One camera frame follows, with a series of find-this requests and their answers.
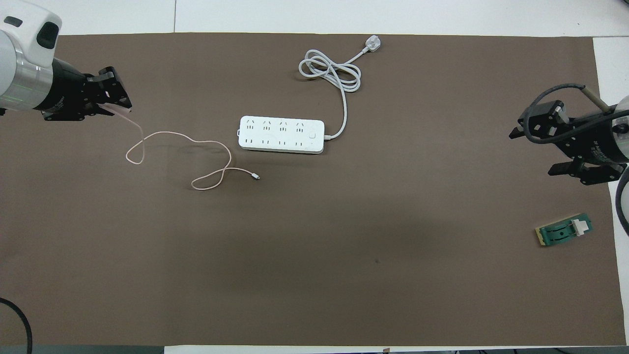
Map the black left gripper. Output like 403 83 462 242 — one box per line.
34 58 132 122

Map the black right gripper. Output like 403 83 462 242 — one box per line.
510 100 629 186

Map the pink USB charger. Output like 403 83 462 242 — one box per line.
101 102 132 118

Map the pink USB cable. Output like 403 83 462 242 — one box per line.
125 112 261 191

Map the white power strip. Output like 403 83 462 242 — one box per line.
238 116 326 155

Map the green clip on card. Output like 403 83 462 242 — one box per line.
535 212 594 247

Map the brown table mat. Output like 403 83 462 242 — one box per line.
0 32 627 347

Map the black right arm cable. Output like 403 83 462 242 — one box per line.
521 84 629 237

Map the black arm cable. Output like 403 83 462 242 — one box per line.
521 84 629 237
0 297 33 354

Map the white power cord with plug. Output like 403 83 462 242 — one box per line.
299 35 382 141

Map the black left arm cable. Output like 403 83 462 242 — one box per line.
0 297 33 354

